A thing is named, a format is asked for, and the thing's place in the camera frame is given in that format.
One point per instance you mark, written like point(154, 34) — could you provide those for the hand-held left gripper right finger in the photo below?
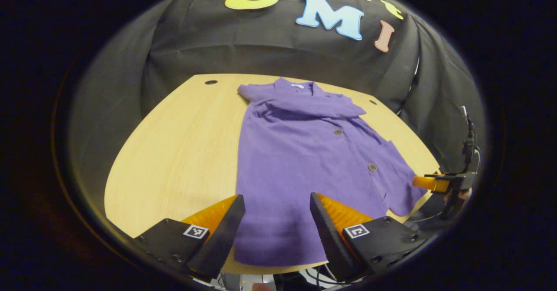
point(328, 234)

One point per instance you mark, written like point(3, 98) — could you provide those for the black backdrop cloth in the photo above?
point(261, 51)

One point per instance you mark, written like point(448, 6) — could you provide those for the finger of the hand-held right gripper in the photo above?
point(428, 183)

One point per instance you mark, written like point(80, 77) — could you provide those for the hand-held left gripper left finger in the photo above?
point(222, 234)

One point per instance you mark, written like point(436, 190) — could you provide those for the purple button shirt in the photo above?
point(304, 160)

